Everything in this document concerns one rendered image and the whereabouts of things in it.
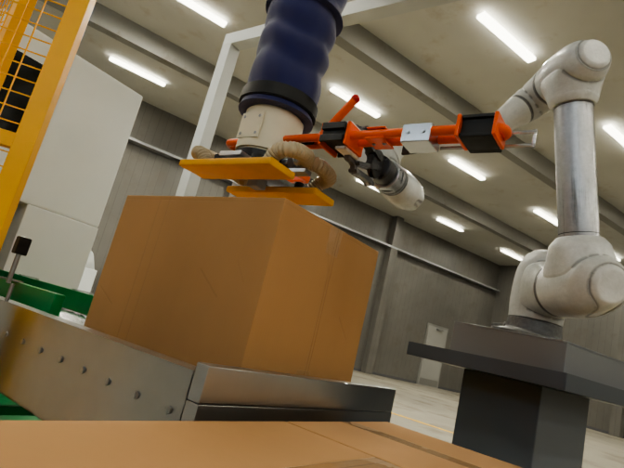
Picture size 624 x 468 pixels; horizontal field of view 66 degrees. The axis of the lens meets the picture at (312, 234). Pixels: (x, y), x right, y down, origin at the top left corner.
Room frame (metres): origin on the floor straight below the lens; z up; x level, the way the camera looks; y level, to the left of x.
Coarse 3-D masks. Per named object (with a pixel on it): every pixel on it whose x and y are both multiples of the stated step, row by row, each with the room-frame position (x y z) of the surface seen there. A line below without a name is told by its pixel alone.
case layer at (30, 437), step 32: (0, 448) 0.43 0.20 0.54; (32, 448) 0.45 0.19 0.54; (64, 448) 0.47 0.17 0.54; (96, 448) 0.49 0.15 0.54; (128, 448) 0.51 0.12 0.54; (160, 448) 0.54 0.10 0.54; (192, 448) 0.57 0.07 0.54; (224, 448) 0.60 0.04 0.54; (256, 448) 0.63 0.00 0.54; (288, 448) 0.67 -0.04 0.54; (320, 448) 0.72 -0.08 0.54; (352, 448) 0.77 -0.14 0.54; (384, 448) 0.84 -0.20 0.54; (416, 448) 0.91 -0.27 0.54; (448, 448) 1.00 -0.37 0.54
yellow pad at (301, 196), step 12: (240, 192) 1.40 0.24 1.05; (252, 192) 1.37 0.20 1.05; (264, 192) 1.34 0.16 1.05; (276, 192) 1.31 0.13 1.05; (288, 192) 1.28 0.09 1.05; (300, 192) 1.25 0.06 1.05; (312, 192) 1.23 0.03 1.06; (300, 204) 1.37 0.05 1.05; (312, 204) 1.33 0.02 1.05; (324, 204) 1.30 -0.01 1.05
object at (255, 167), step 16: (192, 160) 1.25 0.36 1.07; (208, 160) 1.21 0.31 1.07; (224, 160) 1.17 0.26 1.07; (240, 160) 1.13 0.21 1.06; (256, 160) 1.10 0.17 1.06; (272, 160) 1.08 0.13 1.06; (208, 176) 1.32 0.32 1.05; (224, 176) 1.28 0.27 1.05; (240, 176) 1.24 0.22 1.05; (256, 176) 1.20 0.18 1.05; (272, 176) 1.17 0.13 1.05; (288, 176) 1.14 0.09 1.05
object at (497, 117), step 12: (468, 120) 0.91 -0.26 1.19; (480, 120) 0.90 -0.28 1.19; (492, 120) 0.88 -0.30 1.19; (456, 132) 0.91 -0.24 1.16; (468, 132) 0.91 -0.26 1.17; (480, 132) 0.89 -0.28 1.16; (492, 132) 0.87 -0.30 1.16; (468, 144) 0.94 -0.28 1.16; (480, 144) 0.93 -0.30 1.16; (492, 144) 0.91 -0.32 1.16; (504, 144) 0.92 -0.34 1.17
